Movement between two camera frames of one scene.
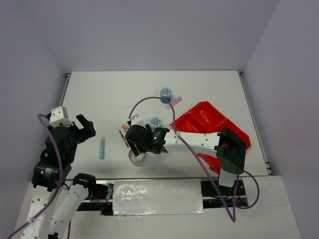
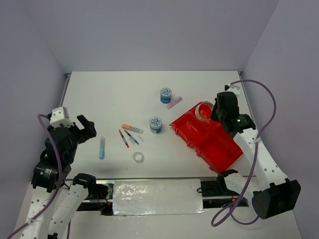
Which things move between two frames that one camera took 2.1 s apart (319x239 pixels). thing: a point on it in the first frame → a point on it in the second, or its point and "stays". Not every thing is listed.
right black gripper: [134, 150] → [214, 115]
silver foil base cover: [151, 196] stays
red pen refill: [124, 138] stays
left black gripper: [88, 131] stays
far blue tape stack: [165, 93] stays
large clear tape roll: [138, 160] → [204, 110]
